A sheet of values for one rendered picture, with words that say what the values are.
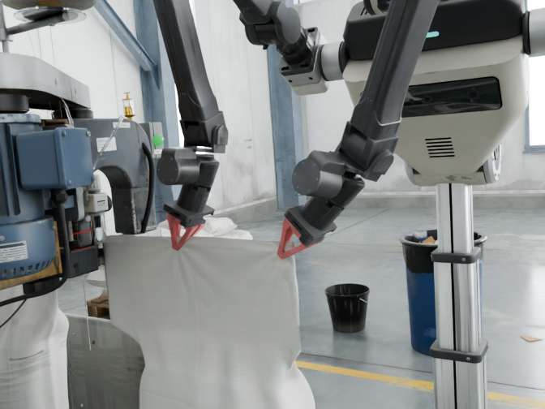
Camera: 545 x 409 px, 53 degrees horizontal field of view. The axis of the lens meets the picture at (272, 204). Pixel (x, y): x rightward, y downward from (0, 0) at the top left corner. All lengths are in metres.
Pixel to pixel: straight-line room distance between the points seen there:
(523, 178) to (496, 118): 7.67
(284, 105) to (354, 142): 8.97
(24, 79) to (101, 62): 5.99
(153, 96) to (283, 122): 3.24
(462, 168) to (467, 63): 0.29
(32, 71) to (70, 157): 0.14
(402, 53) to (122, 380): 1.39
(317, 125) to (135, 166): 8.56
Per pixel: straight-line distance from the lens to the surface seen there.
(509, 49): 1.22
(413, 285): 3.23
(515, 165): 8.93
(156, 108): 7.25
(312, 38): 1.35
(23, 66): 0.91
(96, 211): 1.18
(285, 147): 9.84
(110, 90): 6.92
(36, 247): 0.92
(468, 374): 1.54
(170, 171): 1.02
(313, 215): 0.92
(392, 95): 0.84
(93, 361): 1.94
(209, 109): 1.06
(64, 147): 0.86
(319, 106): 9.81
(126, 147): 1.33
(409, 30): 0.80
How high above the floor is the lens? 1.26
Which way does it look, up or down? 7 degrees down
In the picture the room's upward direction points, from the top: 4 degrees counter-clockwise
